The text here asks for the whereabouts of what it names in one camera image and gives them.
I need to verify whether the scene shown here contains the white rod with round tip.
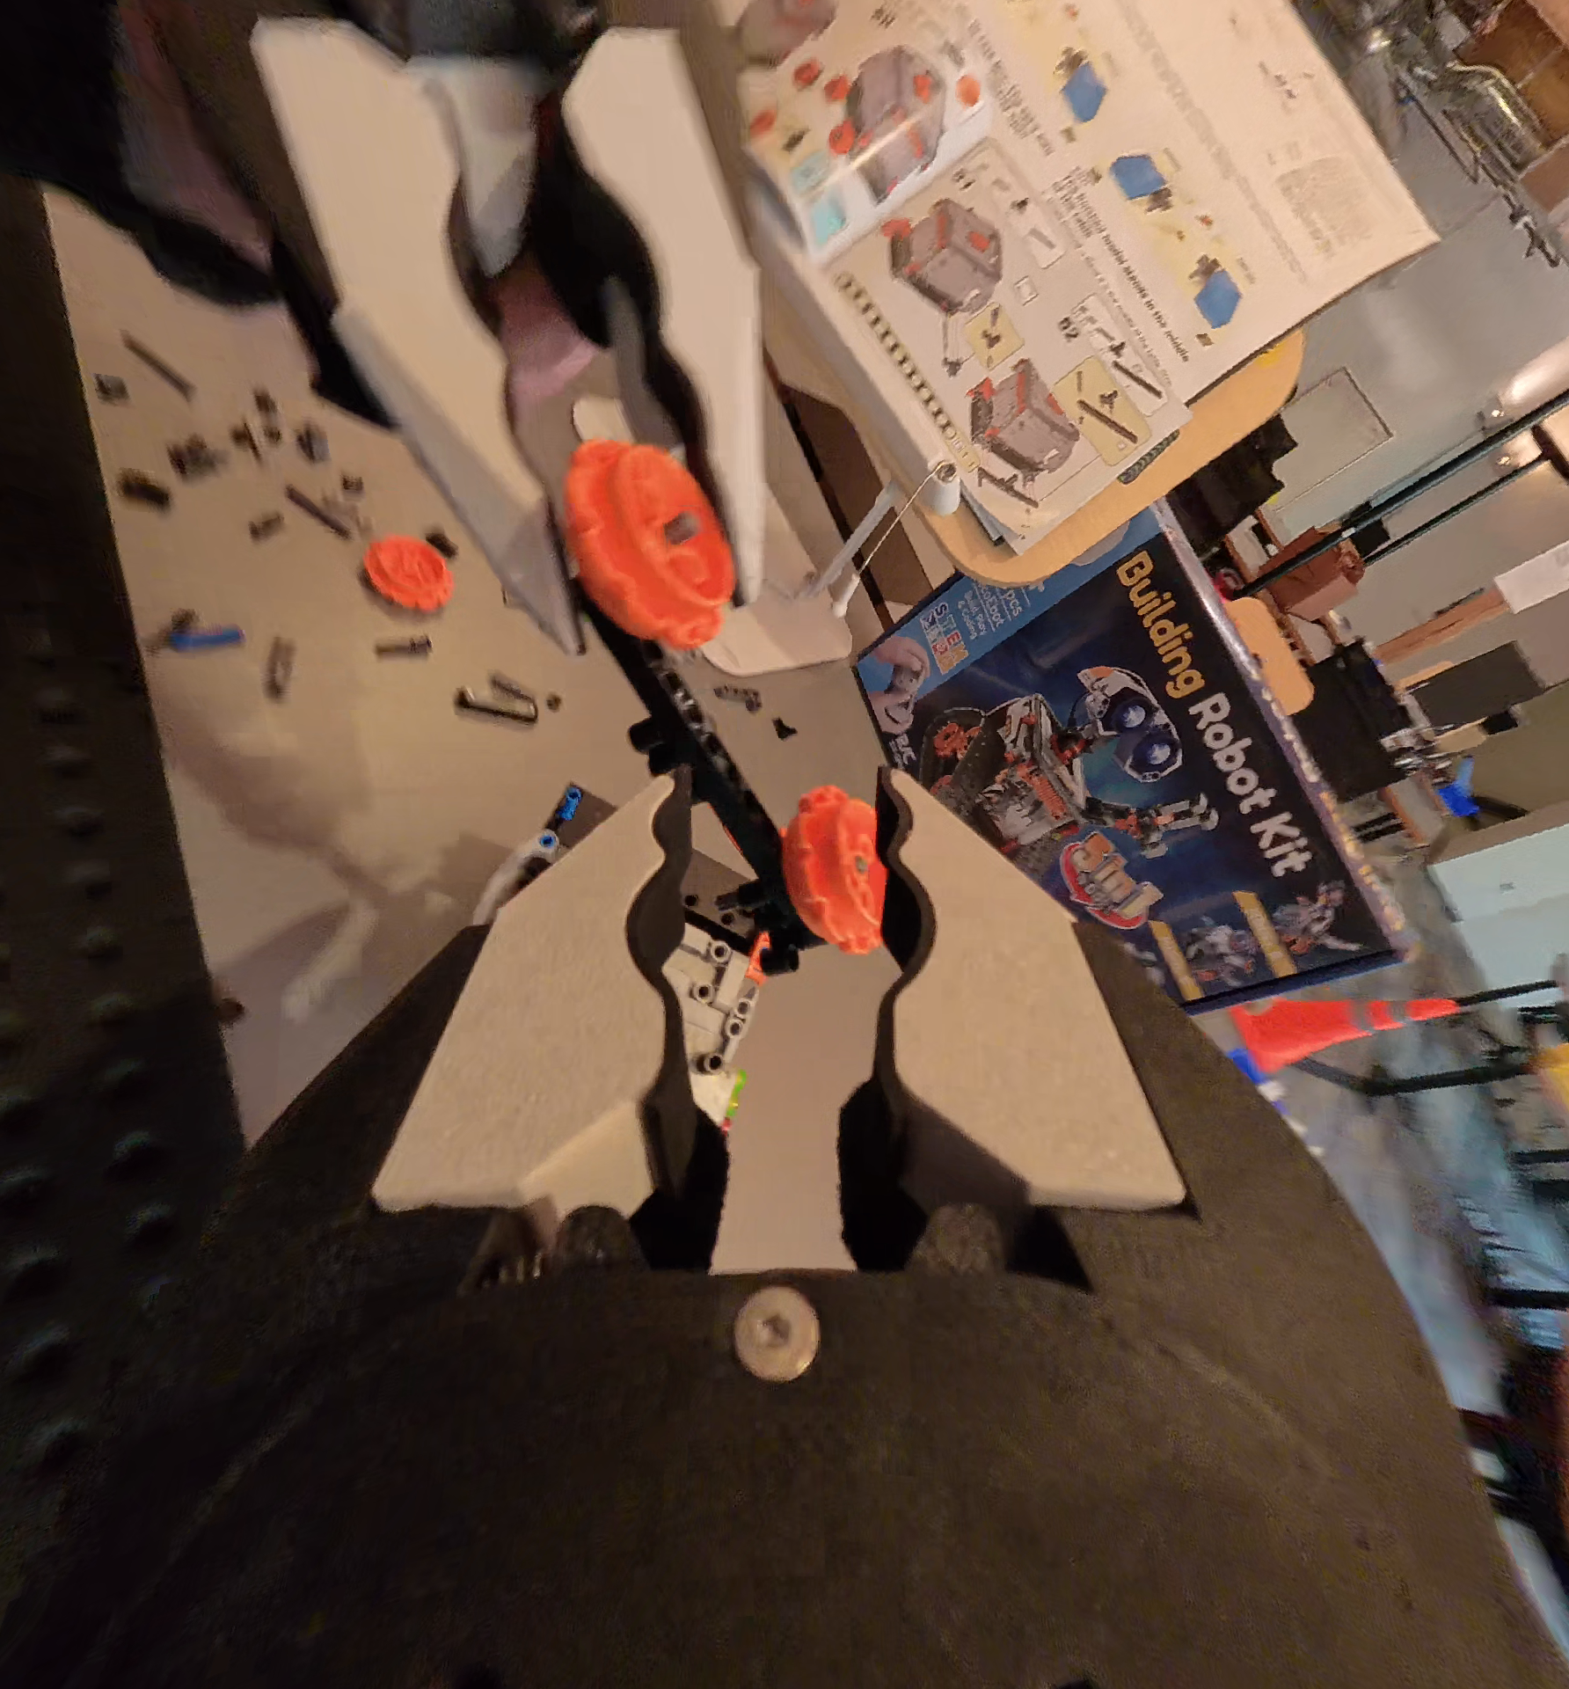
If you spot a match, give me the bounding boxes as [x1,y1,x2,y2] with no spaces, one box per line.
[824,464,965,623]

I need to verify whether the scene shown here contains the open instruction booklet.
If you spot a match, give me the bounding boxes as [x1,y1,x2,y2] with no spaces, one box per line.
[732,0,1441,556]

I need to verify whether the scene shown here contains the building kit robot model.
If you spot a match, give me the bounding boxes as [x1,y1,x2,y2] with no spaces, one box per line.
[483,442,891,1138]

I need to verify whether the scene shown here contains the dark perforated tray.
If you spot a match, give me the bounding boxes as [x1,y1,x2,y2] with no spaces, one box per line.
[0,160,231,1587]

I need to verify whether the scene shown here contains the blue robot kit box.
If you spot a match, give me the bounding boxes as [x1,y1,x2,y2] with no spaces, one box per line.
[851,516,1413,1019]

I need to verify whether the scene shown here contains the scattered small connector pins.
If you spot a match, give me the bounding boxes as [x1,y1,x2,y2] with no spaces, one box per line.
[87,332,562,728]

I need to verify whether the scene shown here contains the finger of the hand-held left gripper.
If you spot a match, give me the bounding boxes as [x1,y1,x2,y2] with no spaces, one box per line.
[253,22,589,657]
[560,28,774,610]

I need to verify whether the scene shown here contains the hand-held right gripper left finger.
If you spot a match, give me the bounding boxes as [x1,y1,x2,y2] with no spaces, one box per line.
[370,775,694,1221]

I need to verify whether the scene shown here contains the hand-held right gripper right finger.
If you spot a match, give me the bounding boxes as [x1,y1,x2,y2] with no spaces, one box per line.
[864,768,1187,1243]

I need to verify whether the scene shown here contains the small orange gear wheel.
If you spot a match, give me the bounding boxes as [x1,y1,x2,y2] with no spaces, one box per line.
[363,538,457,616]

